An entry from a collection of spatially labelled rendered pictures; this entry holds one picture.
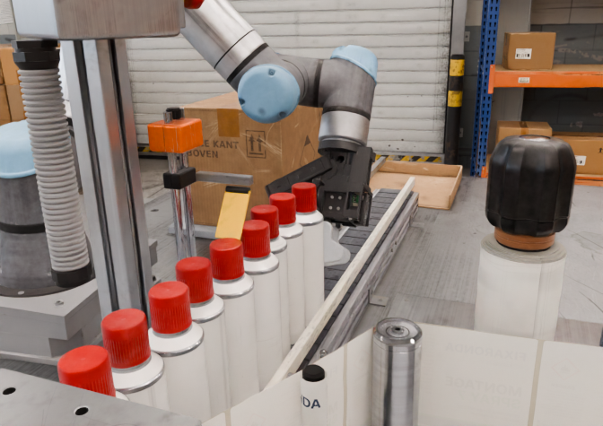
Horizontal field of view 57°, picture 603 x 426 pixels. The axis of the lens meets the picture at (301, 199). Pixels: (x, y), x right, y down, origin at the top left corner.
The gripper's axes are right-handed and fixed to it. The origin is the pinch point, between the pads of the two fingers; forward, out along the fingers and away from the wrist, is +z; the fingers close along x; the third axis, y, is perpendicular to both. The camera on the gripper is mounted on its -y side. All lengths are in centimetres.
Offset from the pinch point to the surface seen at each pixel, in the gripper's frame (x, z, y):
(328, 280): 11.1, -0.1, 0.0
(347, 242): 25.5, -8.3, -1.6
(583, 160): 346, -123, 76
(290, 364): -15.7, 11.2, 4.7
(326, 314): -4.3, 5.2, 4.8
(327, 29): 334, -222, -129
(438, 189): 76, -32, 8
